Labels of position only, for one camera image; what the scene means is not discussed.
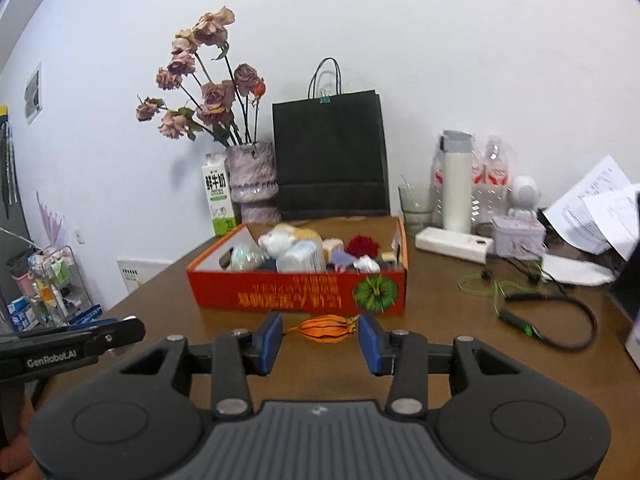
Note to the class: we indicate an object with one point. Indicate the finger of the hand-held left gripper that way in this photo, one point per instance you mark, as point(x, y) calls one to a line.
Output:
point(122, 332)

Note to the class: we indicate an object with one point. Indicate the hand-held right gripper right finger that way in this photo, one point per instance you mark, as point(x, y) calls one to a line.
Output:
point(369, 345)

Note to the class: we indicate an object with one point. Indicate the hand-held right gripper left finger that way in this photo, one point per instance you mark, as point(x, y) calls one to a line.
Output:
point(272, 342)

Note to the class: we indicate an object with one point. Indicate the orange cardboard box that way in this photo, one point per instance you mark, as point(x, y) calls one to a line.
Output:
point(300, 295)

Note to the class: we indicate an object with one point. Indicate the wooden desktop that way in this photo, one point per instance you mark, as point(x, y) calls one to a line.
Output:
point(450, 320)

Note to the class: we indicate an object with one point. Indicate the person's left hand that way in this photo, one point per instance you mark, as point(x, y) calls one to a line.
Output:
point(20, 460)

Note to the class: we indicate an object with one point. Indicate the white crumpled paper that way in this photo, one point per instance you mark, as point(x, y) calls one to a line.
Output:
point(366, 264)

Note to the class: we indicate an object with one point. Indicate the pale purple cloth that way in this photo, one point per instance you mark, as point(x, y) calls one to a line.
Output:
point(342, 259)

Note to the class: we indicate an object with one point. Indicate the white blue tissue pack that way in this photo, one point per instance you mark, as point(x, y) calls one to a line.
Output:
point(302, 257)

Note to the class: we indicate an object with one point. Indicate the red fabric rose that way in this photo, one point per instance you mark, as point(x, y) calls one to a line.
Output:
point(362, 246)

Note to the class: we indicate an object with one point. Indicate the white plush toy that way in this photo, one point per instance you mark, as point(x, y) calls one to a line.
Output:
point(280, 240)

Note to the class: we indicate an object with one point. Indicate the beige small box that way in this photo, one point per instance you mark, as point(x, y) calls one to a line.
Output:
point(334, 247)

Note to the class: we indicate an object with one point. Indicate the white power bank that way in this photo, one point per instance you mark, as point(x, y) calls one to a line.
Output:
point(452, 244)

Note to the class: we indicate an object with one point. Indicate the clear glass cup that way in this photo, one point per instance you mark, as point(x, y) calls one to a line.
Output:
point(415, 207)

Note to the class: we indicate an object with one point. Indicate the green white milk carton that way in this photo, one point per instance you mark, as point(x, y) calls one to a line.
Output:
point(218, 195)

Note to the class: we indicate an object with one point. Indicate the mottled purple vase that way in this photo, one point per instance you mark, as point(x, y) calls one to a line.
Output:
point(252, 175)

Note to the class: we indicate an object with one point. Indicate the white thermos bottle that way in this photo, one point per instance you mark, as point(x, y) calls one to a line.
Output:
point(457, 185)

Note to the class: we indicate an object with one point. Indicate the clear red label water bottle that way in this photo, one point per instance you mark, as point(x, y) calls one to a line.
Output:
point(497, 170)
point(437, 175)
point(478, 175)

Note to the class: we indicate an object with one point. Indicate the lilac tin box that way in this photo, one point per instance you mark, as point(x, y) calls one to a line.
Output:
point(520, 237)

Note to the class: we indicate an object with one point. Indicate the black paper bag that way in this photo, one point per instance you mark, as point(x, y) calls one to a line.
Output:
point(330, 155)

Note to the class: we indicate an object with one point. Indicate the green black neckband earphones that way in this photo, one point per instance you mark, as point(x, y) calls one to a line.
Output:
point(570, 305)

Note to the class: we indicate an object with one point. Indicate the white robot figurine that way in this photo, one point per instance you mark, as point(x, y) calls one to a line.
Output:
point(524, 195)

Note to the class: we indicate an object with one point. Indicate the white cloth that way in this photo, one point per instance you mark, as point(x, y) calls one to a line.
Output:
point(575, 270)

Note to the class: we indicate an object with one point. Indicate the teal binder clip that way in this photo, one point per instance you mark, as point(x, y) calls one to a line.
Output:
point(325, 97)

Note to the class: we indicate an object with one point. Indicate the dried pink rose bouquet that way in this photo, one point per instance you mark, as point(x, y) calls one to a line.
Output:
point(215, 95)

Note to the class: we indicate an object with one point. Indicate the white printed paper sheets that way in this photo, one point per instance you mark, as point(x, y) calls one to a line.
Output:
point(590, 205)

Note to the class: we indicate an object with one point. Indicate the pink paper wall decoration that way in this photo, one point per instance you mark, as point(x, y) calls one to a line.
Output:
point(52, 222)

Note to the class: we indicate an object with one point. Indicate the grey wall poster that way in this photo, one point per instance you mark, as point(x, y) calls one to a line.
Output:
point(33, 95)

